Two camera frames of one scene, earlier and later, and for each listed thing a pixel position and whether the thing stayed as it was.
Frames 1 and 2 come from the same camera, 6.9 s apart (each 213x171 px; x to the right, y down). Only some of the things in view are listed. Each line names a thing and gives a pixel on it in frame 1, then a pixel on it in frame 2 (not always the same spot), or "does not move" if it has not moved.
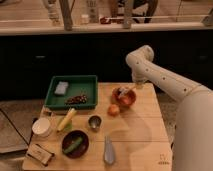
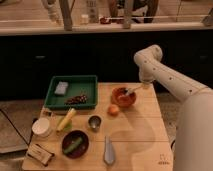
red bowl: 127,98 does not move
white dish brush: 123,90 to 127,90
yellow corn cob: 69,117 does not move
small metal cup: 95,122 does not move
